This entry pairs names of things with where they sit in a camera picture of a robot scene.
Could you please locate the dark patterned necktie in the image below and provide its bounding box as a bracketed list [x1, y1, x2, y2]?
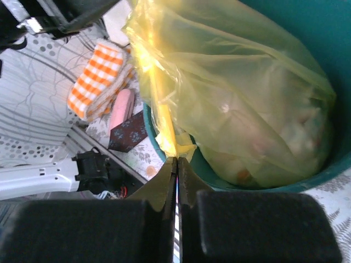
[108, 111, 147, 153]

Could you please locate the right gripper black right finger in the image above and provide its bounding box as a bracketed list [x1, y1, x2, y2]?
[178, 158, 342, 262]

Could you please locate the blue plastic trash bin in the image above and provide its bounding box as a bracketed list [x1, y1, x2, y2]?
[145, 1, 350, 192]

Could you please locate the orange checkered towel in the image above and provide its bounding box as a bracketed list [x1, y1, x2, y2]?
[67, 38, 134, 122]

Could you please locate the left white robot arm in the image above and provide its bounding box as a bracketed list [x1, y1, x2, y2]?
[1, 1, 127, 200]

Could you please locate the pink sock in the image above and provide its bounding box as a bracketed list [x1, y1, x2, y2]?
[109, 89, 135, 131]

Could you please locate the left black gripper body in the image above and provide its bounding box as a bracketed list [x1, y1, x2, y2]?
[1, 0, 118, 49]

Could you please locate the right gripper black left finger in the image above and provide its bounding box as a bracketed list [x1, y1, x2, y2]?
[1, 158, 177, 262]

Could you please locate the yellow plastic trash bag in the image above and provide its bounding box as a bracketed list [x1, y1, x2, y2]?
[125, 1, 336, 188]

